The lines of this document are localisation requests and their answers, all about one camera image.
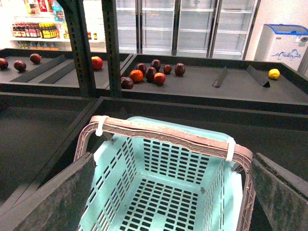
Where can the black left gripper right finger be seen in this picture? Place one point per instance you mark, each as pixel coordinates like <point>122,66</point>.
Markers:
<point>282,194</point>

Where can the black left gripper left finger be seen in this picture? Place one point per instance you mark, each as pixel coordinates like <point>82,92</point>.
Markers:
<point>56,206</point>

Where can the light blue plastic basket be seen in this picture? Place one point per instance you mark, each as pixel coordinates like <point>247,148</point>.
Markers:
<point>147,185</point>

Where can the brown basket handle pair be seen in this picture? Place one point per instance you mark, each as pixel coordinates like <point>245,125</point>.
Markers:
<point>196,140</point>

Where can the small red apple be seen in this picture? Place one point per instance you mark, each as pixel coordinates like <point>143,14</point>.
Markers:
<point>159,78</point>

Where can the white zip tie right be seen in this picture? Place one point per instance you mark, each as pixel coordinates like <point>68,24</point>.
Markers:
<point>231,148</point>

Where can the white zip tie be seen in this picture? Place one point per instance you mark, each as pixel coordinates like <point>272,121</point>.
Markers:
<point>231,148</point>
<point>101,119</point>

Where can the white zip tie left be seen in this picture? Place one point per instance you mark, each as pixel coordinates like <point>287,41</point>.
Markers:
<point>101,119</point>

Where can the black display tray right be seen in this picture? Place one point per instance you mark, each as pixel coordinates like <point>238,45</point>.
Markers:
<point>287,94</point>

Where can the black display tray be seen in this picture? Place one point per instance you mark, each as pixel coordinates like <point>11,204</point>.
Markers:
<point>287,94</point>
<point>67,85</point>

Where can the black divider strip right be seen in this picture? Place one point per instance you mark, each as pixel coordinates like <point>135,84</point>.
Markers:
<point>258,77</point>

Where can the black divider strip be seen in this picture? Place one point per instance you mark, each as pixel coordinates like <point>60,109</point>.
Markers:
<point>258,77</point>
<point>220,78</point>

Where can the yellow lemon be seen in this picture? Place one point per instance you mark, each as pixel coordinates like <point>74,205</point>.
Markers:
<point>274,74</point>

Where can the black divider tray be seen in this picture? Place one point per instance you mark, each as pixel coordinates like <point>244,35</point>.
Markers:
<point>40,69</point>
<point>53,78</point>

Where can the black divider strip left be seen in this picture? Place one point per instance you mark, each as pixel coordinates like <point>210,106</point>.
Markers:
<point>220,78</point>

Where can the dark red fruit front left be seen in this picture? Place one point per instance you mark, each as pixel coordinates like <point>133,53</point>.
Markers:
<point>127,83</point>

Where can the black display tray left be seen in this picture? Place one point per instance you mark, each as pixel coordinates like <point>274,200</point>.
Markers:
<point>67,85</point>

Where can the dark fruit tray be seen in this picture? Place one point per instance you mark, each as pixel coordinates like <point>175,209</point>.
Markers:
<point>35,58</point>
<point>19,65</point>

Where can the dark fruit left tray back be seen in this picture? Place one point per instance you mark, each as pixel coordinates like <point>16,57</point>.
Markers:
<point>35,58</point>

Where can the white chest freezer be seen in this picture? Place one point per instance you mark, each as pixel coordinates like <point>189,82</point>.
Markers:
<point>282,44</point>

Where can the orange fruit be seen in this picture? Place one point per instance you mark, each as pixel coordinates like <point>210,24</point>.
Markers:
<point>136,76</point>

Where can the dark fruit far left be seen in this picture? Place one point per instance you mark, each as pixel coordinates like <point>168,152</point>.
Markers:
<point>3,64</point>

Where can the dark red fruit centre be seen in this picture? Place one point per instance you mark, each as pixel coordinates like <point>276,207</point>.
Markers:
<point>150,73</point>

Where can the dark red fruit back left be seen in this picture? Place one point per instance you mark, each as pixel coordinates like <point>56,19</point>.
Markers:
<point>142,67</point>

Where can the dark red fruit right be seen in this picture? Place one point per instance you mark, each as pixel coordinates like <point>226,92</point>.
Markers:
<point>179,69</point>

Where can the small dark red fruit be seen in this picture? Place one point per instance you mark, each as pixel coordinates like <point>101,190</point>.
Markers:
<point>167,69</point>

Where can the shelf with sauce bottles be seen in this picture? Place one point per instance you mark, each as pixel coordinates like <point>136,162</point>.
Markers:
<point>43,25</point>

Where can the glass door refrigerator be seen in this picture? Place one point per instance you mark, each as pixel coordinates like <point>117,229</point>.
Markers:
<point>189,28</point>

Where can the red apple behind post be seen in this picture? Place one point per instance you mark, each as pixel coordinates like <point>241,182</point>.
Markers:
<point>97,63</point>

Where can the black metal post left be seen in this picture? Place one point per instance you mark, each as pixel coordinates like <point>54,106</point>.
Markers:
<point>77,28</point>

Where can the black metal post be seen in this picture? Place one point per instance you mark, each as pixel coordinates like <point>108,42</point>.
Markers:
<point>112,47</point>
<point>77,28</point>

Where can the black metal post right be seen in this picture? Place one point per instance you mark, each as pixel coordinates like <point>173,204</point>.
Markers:
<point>112,47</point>

